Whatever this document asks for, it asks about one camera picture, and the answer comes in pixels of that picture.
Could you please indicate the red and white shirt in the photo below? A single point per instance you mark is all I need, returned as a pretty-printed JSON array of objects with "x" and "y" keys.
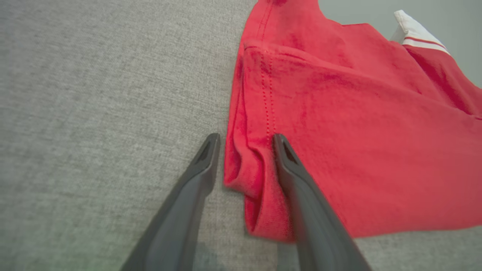
[{"x": 357, "y": 131}]

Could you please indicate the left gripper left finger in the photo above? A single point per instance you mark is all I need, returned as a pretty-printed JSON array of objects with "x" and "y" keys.
[{"x": 180, "y": 218}]

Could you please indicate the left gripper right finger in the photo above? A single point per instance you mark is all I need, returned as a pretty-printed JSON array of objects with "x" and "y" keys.
[{"x": 316, "y": 226}]

